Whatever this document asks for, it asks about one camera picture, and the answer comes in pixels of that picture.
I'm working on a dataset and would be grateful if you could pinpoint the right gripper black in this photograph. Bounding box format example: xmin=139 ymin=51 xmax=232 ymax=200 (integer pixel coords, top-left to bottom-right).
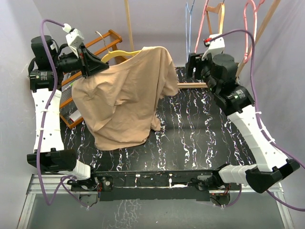
xmin=185 ymin=53 xmax=219 ymax=96

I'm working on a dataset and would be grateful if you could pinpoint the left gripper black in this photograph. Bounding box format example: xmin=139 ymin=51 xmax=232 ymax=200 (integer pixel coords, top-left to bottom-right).
xmin=54 ymin=43 xmax=110 ymax=79

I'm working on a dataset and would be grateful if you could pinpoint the gold yellow hanger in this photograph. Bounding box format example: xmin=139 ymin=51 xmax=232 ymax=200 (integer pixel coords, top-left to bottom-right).
xmin=94 ymin=31 xmax=141 ymax=63

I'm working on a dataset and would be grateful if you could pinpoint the beige t shirt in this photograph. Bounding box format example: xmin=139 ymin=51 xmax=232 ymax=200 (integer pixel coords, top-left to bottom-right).
xmin=72 ymin=46 xmax=178 ymax=151

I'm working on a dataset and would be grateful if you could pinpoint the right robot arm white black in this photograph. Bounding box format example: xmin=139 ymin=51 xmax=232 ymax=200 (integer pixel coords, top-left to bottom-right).
xmin=186 ymin=53 xmax=300 ymax=193

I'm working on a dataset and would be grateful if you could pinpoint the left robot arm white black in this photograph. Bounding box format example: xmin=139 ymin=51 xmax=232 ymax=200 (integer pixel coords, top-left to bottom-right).
xmin=27 ymin=33 xmax=109 ymax=190

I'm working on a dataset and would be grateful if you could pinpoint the pink thick plastic hanger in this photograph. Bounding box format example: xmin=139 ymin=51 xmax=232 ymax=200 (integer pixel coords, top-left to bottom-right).
xmin=242 ymin=0 xmax=266 ymax=64

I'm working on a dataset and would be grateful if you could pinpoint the wooden hanger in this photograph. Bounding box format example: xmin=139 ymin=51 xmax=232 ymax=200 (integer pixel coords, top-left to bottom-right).
xmin=205 ymin=2 xmax=225 ymax=35

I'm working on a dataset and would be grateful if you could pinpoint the orange wooden shelf rack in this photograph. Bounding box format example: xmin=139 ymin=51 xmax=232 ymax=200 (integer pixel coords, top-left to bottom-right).
xmin=60 ymin=30 xmax=122 ymax=129

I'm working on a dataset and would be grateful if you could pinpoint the white red small box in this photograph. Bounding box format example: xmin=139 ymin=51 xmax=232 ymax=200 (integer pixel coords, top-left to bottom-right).
xmin=69 ymin=110 xmax=81 ymax=122

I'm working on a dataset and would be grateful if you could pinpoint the wooden clothes rack frame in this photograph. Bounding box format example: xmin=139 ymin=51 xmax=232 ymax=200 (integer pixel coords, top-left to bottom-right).
xmin=123 ymin=0 xmax=282 ymax=90

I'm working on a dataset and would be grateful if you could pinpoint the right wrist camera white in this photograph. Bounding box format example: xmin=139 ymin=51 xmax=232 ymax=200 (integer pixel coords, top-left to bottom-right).
xmin=202 ymin=33 xmax=225 ymax=61

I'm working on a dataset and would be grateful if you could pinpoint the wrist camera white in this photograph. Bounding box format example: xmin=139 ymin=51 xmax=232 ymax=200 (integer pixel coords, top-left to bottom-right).
xmin=62 ymin=23 xmax=84 ymax=58
xmin=202 ymin=33 xmax=225 ymax=61

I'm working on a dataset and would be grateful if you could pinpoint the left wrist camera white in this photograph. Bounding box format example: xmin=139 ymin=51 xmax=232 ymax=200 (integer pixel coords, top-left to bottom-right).
xmin=62 ymin=23 xmax=84 ymax=58

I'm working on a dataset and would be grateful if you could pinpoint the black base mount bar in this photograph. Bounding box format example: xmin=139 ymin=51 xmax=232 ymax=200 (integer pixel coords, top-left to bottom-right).
xmin=68 ymin=170 xmax=239 ymax=201

